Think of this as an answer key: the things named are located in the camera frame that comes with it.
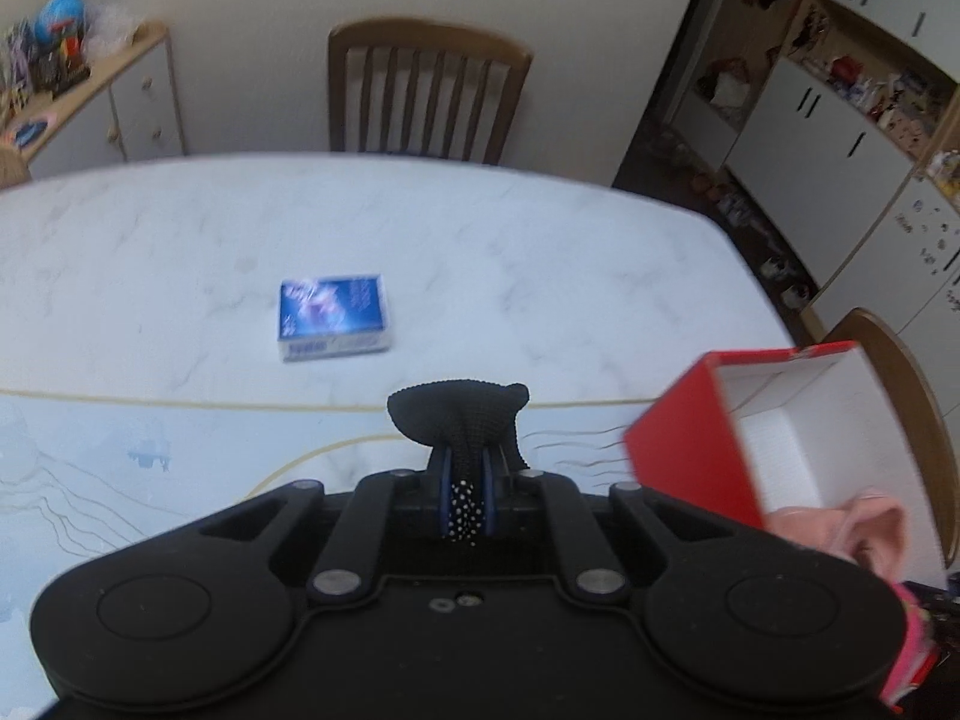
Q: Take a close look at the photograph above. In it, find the blue globe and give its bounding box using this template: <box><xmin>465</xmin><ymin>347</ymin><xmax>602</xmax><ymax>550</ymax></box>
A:
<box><xmin>34</xmin><ymin>0</ymin><xmax>95</xmax><ymax>43</ymax></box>

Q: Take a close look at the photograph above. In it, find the blue printed table mat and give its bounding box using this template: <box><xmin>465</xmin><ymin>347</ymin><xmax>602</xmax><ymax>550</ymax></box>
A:
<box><xmin>0</xmin><ymin>386</ymin><xmax>676</xmax><ymax>720</ymax></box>

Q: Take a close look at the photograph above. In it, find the slatted wooden chair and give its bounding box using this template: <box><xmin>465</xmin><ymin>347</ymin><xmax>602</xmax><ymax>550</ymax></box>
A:
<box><xmin>327</xmin><ymin>17</ymin><xmax>535</xmax><ymax>166</ymax></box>

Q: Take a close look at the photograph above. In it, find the red cardboard shoe box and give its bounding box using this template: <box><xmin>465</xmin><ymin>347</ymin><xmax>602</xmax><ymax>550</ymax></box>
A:
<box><xmin>624</xmin><ymin>341</ymin><xmax>950</xmax><ymax>593</ymax></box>

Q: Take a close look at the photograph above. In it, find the white storage cabinet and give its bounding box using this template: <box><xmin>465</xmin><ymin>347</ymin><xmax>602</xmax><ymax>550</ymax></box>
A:
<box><xmin>667</xmin><ymin>0</ymin><xmax>960</xmax><ymax>361</ymax></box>

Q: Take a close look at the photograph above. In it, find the white wooden sideboard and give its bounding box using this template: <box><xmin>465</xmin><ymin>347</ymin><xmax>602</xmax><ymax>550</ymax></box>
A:
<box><xmin>0</xmin><ymin>21</ymin><xmax>188</xmax><ymax>182</ymax></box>

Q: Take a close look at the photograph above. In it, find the curved-back wooden chair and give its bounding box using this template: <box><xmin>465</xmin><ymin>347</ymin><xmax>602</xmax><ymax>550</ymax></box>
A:
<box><xmin>821</xmin><ymin>306</ymin><xmax>950</xmax><ymax>586</ymax></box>

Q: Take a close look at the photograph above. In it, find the black dotted sock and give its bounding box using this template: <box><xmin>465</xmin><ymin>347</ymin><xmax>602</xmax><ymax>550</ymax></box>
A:
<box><xmin>386</xmin><ymin>381</ymin><xmax>533</xmax><ymax>545</ymax></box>

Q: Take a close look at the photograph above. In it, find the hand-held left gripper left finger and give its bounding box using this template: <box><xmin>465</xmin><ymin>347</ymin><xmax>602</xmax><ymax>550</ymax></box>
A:
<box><xmin>199</xmin><ymin>448</ymin><xmax>455</xmax><ymax>602</ymax></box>

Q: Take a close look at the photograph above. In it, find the clear plastic bag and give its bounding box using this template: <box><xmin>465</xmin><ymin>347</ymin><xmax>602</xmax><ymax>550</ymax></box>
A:
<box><xmin>90</xmin><ymin>4</ymin><xmax>145</xmax><ymax>53</ymax></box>

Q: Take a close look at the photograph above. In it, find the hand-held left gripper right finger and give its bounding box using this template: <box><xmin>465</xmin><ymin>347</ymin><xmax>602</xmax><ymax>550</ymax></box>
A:
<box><xmin>482</xmin><ymin>448</ymin><xmax>741</xmax><ymax>599</ymax></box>

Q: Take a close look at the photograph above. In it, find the pink fleece cloth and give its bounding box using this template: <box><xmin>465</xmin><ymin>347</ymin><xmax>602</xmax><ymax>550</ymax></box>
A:
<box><xmin>765</xmin><ymin>491</ymin><xmax>908</xmax><ymax>580</ymax></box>

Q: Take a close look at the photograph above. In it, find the small blue box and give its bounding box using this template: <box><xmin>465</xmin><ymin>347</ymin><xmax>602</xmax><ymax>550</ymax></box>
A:
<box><xmin>277</xmin><ymin>271</ymin><xmax>393</xmax><ymax>365</ymax></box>

